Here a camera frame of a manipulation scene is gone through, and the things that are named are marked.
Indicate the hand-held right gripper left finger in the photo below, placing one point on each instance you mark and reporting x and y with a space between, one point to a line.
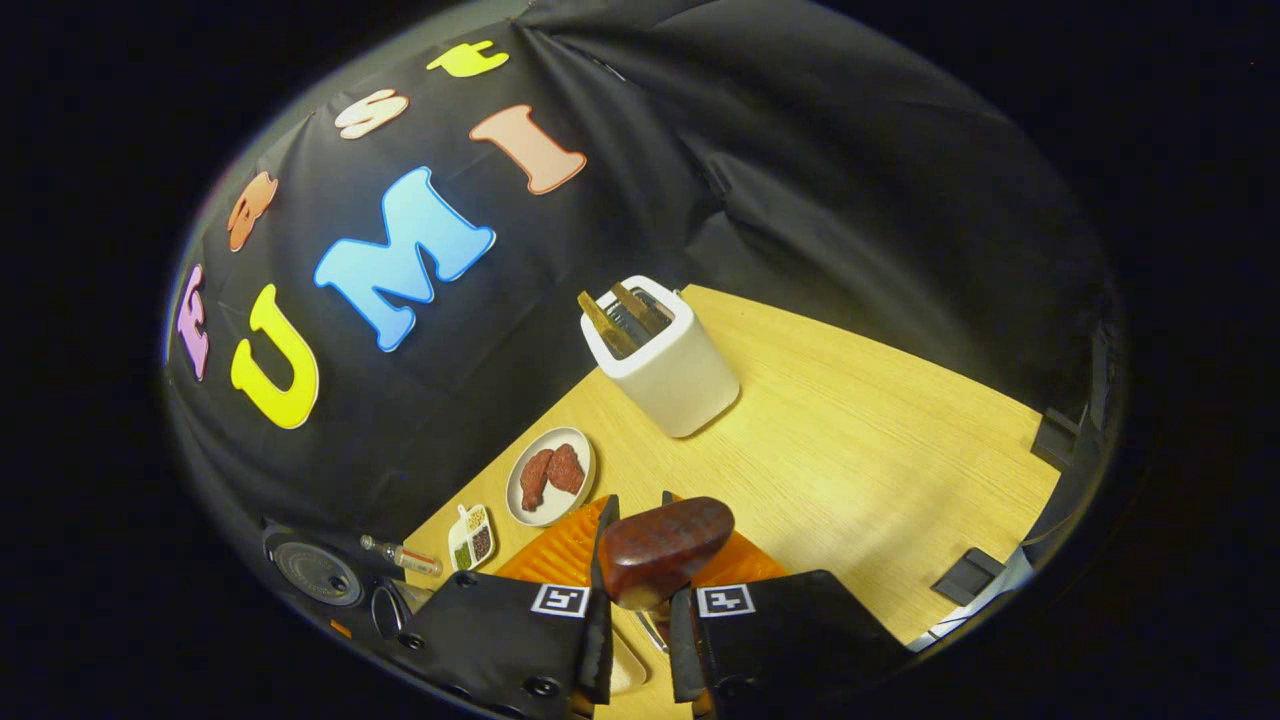
603 650

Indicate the brown wooden spoon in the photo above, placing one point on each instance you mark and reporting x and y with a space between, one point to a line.
665 550

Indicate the black table edge bracket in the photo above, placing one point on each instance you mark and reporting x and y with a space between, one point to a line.
966 577
1056 438

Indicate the reddish brown meat piece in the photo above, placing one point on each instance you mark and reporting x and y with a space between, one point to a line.
566 469
535 480

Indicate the round white plate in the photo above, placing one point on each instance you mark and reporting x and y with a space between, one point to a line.
575 505

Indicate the dark grey rice cooker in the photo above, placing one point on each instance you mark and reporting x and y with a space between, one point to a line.
315 572

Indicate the small clear glass bottle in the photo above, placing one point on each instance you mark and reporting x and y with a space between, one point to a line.
405 557

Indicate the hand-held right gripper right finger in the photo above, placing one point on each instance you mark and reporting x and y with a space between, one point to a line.
685 650

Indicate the brown toast slice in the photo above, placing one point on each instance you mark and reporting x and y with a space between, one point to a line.
605 325
642 308

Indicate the white divided grain dish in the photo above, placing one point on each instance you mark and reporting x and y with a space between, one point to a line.
472 540

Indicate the black backdrop cloth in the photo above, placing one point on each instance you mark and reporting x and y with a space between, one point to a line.
800 180

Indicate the white toaster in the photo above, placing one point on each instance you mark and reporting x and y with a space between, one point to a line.
680 385

